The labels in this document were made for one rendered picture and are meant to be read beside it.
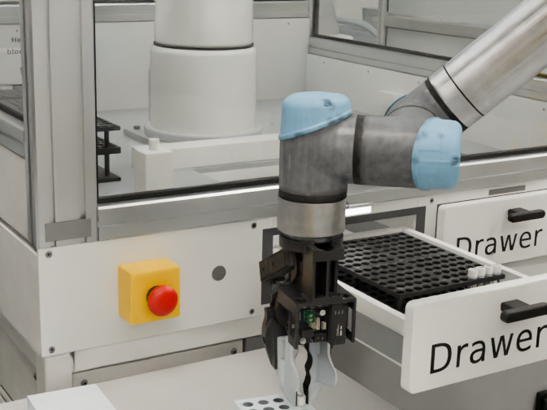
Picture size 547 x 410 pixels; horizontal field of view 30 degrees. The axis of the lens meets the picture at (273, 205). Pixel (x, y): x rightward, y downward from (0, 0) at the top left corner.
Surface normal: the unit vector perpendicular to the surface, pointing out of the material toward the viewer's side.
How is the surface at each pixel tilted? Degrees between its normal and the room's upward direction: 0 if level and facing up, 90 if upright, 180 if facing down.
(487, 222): 90
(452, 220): 90
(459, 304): 90
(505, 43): 73
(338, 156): 94
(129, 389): 0
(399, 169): 109
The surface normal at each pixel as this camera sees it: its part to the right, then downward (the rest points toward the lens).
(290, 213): -0.66, 0.18
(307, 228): -0.11, 0.26
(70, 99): 0.51, 0.23
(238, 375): 0.03, -0.97
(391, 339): -0.86, 0.11
